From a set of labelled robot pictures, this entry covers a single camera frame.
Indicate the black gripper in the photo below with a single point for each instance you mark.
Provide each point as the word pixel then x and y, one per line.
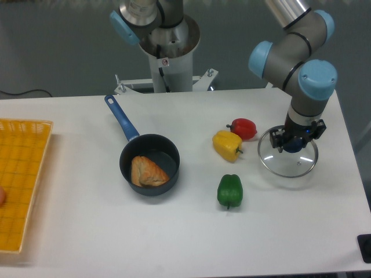
pixel 295 134

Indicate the glass pot lid blue knob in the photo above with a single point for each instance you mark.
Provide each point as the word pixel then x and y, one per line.
pixel 286 164

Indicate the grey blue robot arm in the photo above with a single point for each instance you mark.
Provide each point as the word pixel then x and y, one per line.
pixel 287 65

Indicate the red bell pepper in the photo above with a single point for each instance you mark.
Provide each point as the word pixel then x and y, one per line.
pixel 244 128

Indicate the yellow bell pepper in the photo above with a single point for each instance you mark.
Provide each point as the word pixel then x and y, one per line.
pixel 228 145

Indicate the green bell pepper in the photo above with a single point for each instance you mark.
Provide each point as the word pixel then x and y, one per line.
pixel 230 191

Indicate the black object table corner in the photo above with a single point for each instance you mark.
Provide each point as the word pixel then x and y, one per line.
pixel 364 243

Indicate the golden pastry bread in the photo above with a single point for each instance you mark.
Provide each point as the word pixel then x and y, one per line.
pixel 144 172

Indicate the yellow wicker basket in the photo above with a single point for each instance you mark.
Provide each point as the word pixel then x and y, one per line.
pixel 23 148

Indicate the dark pot blue handle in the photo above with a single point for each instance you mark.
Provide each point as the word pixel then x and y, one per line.
pixel 157 148

